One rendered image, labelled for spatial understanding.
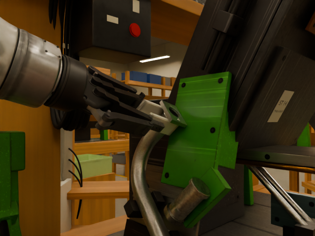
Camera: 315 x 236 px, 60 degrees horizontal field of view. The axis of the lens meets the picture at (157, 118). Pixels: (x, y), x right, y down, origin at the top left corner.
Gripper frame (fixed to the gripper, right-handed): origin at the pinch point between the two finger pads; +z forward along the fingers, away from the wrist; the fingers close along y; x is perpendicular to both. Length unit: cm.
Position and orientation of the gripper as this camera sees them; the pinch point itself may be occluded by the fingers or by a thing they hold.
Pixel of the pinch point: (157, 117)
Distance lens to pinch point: 50.2
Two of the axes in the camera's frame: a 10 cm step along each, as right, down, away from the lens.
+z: 7.2, 2.6, 6.4
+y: -3.4, -6.8, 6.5
